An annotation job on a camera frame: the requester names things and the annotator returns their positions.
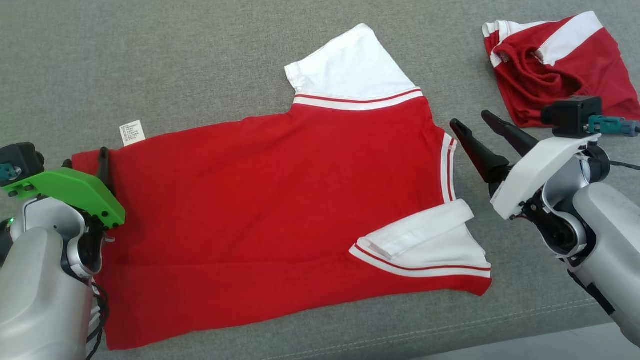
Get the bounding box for red lettered jersey white sleeves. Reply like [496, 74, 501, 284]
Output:
[71, 23, 493, 351]

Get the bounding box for teal plug left camera cable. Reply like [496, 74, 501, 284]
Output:
[0, 162, 22, 184]

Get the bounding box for red shorts with white stripe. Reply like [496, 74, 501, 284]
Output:
[482, 11, 640, 128]

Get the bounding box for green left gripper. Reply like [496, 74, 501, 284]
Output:
[1, 146, 126, 230]

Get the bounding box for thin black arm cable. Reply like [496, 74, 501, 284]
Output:
[86, 282, 111, 358]

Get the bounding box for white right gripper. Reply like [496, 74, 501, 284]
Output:
[450, 110, 601, 221]

